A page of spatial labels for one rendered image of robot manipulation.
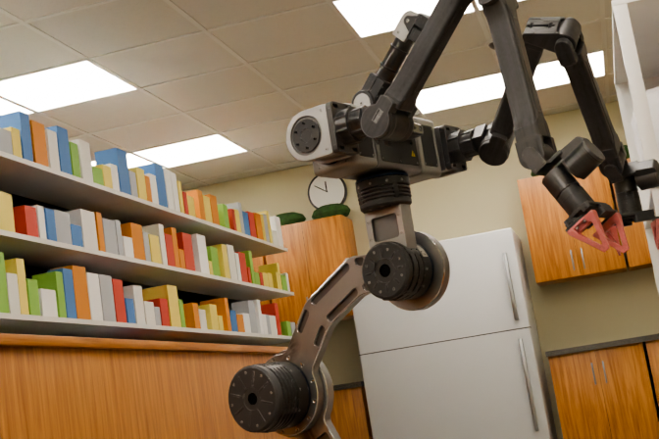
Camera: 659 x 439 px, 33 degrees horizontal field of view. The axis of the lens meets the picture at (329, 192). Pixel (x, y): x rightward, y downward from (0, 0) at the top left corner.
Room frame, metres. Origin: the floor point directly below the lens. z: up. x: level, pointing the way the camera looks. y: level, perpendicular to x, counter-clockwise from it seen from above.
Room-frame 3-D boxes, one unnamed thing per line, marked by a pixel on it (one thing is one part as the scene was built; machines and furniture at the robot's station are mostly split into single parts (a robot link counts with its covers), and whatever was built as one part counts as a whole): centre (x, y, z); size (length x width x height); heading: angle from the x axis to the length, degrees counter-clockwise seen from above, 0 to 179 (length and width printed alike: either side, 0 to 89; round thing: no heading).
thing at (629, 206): (2.84, -0.75, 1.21); 0.10 x 0.07 x 0.07; 88
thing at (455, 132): (2.91, -0.37, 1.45); 0.09 x 0.08 x 0.12; 144
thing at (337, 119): (2.50, -0.08, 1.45); 0.09 x 0.08 x 0.12; 144
